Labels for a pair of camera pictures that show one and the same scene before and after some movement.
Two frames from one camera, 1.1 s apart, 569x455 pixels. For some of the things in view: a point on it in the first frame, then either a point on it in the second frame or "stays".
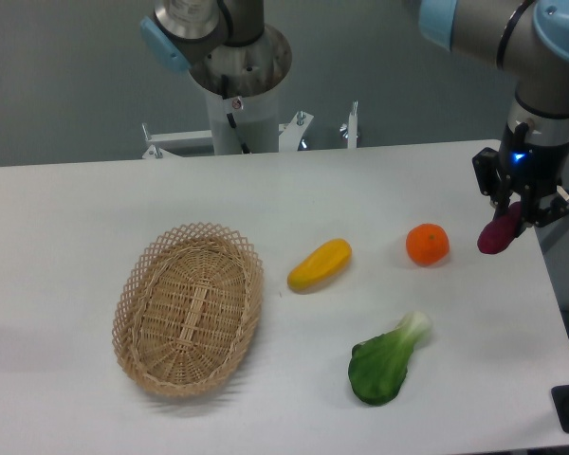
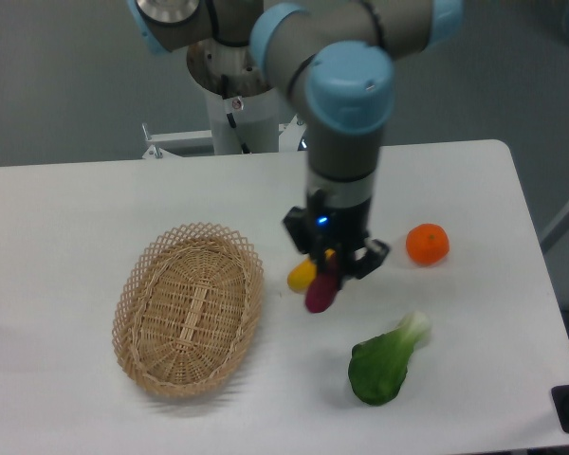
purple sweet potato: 501,231 -> 322,289
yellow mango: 321,263 stays
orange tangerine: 428,244 stays
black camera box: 486,170 -> 296,223
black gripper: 532,176 -> 345,231
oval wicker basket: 188,308 stays
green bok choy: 377,366 stays
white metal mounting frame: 290,136 stays
